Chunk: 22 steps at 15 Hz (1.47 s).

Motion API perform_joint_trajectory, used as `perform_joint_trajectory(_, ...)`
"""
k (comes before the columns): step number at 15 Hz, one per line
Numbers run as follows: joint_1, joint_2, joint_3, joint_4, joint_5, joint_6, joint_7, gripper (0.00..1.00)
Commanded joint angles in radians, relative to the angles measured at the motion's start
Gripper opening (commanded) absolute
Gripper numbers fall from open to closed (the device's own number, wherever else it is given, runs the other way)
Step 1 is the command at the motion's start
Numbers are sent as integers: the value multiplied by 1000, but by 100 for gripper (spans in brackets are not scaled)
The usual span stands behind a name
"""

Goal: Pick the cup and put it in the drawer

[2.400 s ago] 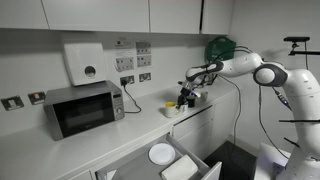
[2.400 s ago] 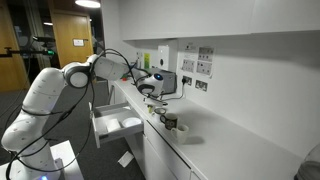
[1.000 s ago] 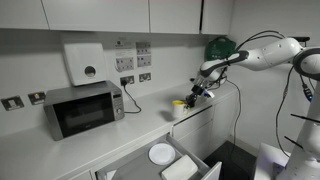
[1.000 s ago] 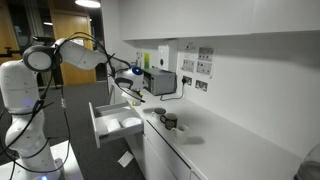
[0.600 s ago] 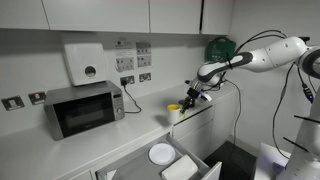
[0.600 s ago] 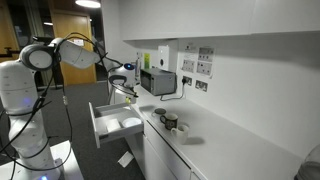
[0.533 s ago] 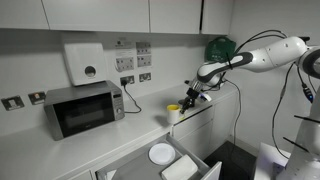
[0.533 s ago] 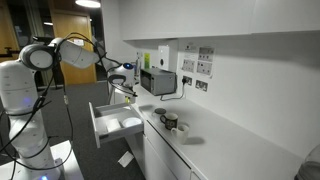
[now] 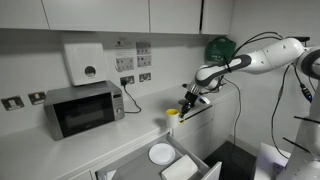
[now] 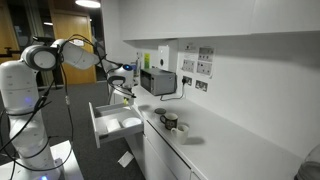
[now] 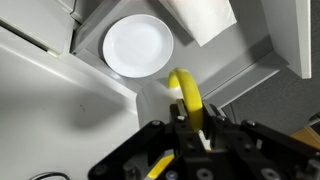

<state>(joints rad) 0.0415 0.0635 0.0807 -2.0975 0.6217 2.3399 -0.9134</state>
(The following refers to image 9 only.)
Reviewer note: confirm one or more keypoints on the white mug blue rim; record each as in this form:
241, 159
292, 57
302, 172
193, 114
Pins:
181, 101

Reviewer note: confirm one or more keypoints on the green first aid bag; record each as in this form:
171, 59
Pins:
218, 50

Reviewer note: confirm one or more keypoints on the white base cabinet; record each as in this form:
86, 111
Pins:
196, 133

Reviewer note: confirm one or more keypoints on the white paper napkin stack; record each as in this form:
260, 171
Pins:
180, 168

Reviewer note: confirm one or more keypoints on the steel switch plate red light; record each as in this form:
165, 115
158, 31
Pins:
36, 98

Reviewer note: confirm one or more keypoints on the thin black rod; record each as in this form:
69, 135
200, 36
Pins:
295, 143
306, 119

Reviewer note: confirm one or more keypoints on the paper notice with socket photo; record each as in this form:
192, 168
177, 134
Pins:
124, 56

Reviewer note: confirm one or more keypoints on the steel wall switch plate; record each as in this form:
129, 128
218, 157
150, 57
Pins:
12, 103

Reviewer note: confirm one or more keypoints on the white paper towel dispenser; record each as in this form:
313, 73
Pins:
83, 61

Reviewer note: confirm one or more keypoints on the steel double wall socket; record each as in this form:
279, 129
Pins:
145, 77

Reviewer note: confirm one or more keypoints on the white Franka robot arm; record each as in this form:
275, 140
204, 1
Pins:
276, 55

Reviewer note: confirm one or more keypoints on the grey open drawer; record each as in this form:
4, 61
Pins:
133, 166

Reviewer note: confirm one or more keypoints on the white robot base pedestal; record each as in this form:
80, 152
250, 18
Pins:
266, 163

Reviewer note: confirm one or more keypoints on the white wall cabinet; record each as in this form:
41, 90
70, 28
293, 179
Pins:
100, 15

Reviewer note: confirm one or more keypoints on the silver microwave oven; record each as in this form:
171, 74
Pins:
83, 113

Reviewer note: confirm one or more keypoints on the white round plate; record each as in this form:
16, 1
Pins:
161, 154

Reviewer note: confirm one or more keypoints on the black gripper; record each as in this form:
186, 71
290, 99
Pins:
190, 98

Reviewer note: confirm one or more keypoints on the plain white mug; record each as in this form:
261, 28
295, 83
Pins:
204, 100

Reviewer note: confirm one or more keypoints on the wall socket with plug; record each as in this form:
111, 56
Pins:
128, 80

